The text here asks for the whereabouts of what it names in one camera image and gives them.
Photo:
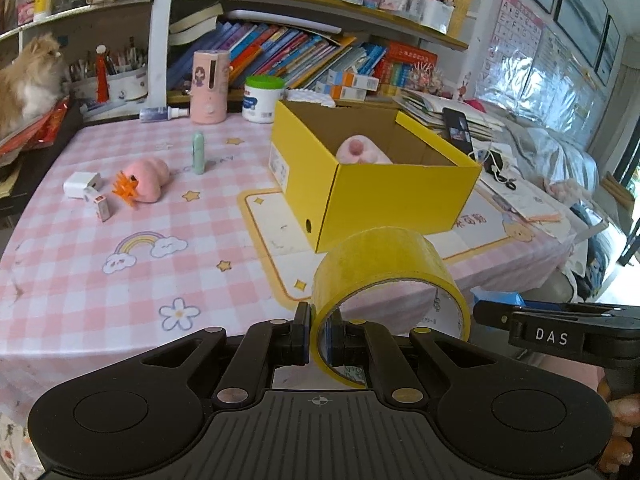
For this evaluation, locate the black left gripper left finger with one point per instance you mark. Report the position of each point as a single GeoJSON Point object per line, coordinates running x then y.
{"type": "Point", "coordinates": [143, 413]}

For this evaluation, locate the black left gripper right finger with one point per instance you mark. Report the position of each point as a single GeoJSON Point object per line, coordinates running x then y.
{"type": "Point", "coordinates": [432, 406]}

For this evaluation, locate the yellow tape roll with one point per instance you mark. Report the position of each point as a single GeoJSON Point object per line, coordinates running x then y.
{"type": "Point", "coordinates": [390, 276]}

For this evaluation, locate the right hand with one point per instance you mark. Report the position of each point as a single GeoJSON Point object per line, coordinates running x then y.
{"type": "Point", "coordinates": [620, 452]}

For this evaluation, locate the white yellow-bordered mat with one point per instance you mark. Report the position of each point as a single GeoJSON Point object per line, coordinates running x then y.
{"type": "Point", "coordinates": [486, 248]}

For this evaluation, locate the pink checkered tablecloth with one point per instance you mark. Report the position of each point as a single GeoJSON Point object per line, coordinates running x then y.
{"type": "Point", "coordinates": [78, 294]}

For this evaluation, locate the small white red box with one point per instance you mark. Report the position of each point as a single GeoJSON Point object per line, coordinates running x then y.
{"type": "Point", "coordinates": [98, 202]}

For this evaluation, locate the orange hair claw clip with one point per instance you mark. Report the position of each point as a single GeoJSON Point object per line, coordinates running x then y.
{"type": "Point", "coordinates": [125, 187]}

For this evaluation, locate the yellow cardboard box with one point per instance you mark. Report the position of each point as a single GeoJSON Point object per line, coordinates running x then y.
{"type": "Point", "coordinates": [424, 189]}

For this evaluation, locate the white power adapter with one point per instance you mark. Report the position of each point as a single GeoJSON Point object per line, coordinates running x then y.
{"type": "Point", "coordinates": [75, 185]}

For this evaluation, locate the pink plush toy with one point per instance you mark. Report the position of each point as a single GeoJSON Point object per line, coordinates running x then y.
{"type": "Point", "coordinates": [149, 175]}

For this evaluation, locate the black smartphone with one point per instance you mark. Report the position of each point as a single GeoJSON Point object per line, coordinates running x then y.
{"type": "Point", "coordinates": [457, 129]}

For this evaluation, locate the red paper stack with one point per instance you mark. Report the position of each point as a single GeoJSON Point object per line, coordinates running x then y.
{"type": "Point", "coordinates": [40, 133]}

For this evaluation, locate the pink plush in box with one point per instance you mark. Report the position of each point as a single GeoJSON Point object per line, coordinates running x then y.
{"type": "Point", "coordinates": [361, 150]}

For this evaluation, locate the white pen holder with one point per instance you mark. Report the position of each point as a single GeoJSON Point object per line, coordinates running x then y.
{"type": "Point", "coordinates": [126, 86]}

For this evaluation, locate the orange fluffy cat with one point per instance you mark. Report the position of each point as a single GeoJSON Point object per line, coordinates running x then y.
{"type": "Point", "coordinates": [32, 84]}

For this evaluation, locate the white jar green lid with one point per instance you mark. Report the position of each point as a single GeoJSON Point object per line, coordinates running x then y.
{"type": "Point", "coordinates": [261, 94]}

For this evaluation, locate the pink cylindrical humidifier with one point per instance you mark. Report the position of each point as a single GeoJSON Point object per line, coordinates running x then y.
{"type": "Point", "coordinates": [209, 86]}

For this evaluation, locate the wooden bookshelf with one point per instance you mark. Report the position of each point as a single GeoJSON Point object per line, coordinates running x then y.
{"type": "Point", "coordinates": [341, 17]}

